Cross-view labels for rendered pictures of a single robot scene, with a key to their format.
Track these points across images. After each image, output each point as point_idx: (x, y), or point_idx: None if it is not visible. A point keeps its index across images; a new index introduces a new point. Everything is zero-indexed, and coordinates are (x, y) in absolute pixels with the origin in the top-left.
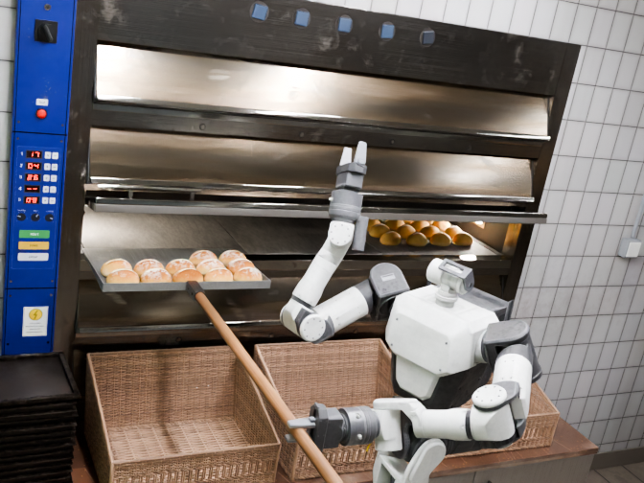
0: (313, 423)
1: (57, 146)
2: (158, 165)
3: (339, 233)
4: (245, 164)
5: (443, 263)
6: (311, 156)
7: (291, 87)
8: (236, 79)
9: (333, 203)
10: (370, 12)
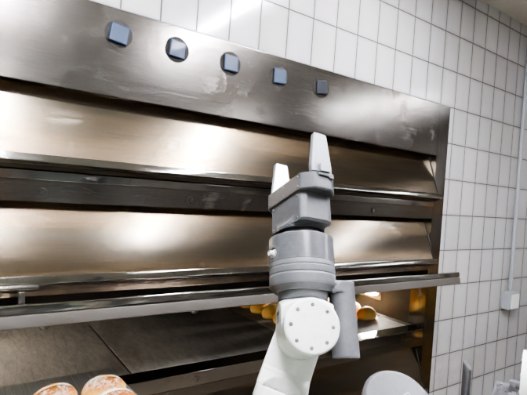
0: None
1: None
2: None
3: (310, 324)
4: (115, 244)
5: None
6: (206, 230)
7: (172, 139)
8: (92, 125)
9: (281, 260)
10: (259, 52)
